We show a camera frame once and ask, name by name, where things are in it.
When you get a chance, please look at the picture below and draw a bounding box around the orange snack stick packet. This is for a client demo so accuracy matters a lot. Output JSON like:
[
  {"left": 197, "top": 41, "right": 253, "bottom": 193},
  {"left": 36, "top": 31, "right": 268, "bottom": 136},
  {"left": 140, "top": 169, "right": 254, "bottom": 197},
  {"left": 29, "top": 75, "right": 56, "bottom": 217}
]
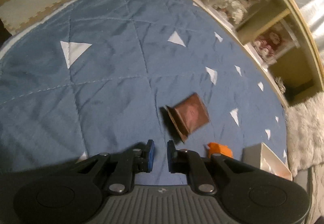
[{"left": 207, "top": 142, "right": 233, "bottom": 158}]

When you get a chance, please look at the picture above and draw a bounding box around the brown foil snack packet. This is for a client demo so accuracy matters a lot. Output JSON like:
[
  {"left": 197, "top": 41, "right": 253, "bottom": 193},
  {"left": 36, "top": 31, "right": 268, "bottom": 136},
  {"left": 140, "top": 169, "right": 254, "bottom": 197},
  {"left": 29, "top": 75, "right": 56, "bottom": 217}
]
[{"left": 166, "top": 93, "right": 210, "bottom": 142}]

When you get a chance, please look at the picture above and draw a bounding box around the white cardboard box tray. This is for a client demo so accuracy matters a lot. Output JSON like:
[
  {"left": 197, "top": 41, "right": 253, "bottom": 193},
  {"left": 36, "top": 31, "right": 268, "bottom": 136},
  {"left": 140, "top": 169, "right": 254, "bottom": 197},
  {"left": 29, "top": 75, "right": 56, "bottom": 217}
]
[{"left": 242, "top": 142, "right": 293, "bottom": 181}]

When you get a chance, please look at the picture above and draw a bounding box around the blue quilt with triangles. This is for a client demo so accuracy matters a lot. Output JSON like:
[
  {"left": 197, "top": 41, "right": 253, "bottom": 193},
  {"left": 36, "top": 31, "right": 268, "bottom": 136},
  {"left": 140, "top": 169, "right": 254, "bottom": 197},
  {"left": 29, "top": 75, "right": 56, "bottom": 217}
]
[{"left": 1, "top": 0, "right": 287, "bottom": 185}]

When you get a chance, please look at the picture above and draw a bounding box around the fluffy white cushion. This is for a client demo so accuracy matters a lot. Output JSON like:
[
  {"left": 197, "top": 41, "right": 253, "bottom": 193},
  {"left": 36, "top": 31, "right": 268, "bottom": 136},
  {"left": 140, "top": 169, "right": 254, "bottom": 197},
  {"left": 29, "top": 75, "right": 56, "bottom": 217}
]
[{"left": 286, "top": 92, "right": 323, "bottom": 177}]

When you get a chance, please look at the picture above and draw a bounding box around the small trinket on shelf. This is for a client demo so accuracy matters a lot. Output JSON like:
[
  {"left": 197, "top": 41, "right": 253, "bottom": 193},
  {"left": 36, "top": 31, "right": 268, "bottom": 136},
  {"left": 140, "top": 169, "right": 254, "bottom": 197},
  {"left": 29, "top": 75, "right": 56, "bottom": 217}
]
[{"left": 274, "top": 77, "right": 286, "bottom": 94}]

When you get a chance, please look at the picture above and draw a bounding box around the clear display case red doll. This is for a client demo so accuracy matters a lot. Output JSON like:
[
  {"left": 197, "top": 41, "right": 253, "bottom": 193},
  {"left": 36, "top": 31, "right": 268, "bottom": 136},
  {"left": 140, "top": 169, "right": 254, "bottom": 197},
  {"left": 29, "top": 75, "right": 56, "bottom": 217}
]
[{"left": 252, "top": 19, "right": 300, "bottom": 66}]

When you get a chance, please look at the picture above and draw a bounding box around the wooden headboard shelf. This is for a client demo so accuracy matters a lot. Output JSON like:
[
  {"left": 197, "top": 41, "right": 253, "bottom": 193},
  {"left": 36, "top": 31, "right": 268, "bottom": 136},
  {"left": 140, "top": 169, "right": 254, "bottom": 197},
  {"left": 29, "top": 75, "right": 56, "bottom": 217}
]
[{"left": 193, "top": 0, "right": 323, "bottom": 108}]

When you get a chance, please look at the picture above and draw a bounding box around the foam puzzle floor mat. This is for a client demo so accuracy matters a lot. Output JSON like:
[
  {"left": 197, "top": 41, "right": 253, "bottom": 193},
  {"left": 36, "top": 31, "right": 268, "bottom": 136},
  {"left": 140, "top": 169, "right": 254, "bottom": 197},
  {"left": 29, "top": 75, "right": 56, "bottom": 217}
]
[{"left": 1, "top": 0, "right": 70, "bottom": 35}]

